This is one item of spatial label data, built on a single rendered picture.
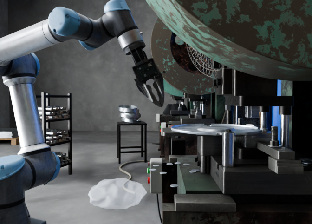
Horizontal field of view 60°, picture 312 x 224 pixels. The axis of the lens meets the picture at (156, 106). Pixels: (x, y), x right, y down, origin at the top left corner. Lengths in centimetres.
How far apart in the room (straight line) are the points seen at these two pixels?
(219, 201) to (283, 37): 40
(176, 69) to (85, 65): 579
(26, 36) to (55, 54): 724
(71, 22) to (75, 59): 715
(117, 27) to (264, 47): 53
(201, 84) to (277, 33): 179
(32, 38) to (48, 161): 46
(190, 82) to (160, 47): 38
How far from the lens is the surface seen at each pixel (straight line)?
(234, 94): 85
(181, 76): 222
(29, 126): 111
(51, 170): 111
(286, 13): 48
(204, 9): 45
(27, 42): 92
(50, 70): 815
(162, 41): 226
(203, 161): 87
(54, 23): 82
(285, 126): 88
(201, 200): 68
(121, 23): 87
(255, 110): 92
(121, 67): 763
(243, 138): 88
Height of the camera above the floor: 88
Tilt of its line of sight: 2 degrees down
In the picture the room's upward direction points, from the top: straight up
